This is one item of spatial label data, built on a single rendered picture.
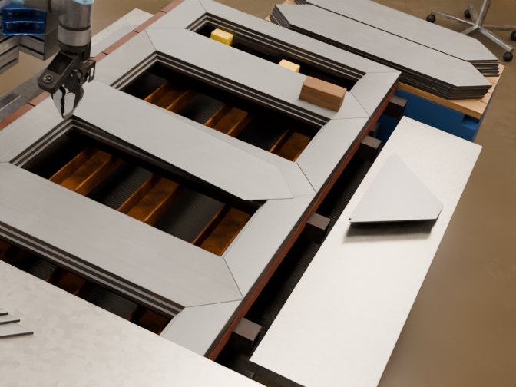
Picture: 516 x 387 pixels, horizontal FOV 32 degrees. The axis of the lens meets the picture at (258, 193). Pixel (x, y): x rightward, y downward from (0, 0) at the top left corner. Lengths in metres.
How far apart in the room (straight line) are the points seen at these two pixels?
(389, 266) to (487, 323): 1.20
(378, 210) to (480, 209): 1.63
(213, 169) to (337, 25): 1.00
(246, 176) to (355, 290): 0.39
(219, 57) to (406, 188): 0.70
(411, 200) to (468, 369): 0.93
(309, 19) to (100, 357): 1.83
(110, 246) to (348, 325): 0.56
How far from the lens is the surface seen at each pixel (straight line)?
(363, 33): 3.03
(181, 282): 1.87
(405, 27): 3.16
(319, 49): 2.86
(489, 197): 4.01
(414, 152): 2.67
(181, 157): 2.21
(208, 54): 2.68
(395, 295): 2.14
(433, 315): 3.29
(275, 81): 2.62
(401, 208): 2.35
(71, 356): 1.44
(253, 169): 2.23
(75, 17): 2.06
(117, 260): 1.90
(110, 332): 1.48
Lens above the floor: 2.13
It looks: 36 degrees down
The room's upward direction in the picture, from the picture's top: 14 degrees clockwise
